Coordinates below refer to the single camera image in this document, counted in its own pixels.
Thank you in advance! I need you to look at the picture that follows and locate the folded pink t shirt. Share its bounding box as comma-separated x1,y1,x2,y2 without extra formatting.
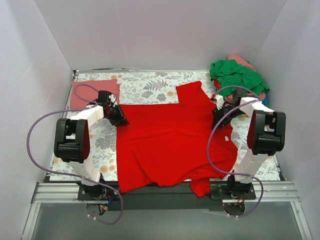
69,78,120,110

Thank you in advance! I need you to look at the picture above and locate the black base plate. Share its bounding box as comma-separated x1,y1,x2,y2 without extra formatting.
77,180,257,212

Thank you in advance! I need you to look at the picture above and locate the red t shirt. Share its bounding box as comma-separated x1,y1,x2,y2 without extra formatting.
116,81,238,197

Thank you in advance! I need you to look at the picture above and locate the green crumpled t shirt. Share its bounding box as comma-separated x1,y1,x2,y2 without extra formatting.
209,59,270,95

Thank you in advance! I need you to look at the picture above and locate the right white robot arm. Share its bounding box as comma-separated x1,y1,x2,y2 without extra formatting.
210,87,286,199

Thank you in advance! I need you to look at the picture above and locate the pink crumpled t shirt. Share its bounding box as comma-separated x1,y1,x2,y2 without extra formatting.
224,55,267,103

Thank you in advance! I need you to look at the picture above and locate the green plastic basket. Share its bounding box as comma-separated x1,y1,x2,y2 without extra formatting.
214,84,270,113

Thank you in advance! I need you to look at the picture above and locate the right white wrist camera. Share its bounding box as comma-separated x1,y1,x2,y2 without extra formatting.
210,93,225,110

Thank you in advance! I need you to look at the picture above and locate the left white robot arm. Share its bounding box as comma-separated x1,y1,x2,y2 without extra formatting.
53,90,129,200

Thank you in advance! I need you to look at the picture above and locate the blue crumpled garment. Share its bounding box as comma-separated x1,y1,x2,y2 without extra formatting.
261,92,269,107

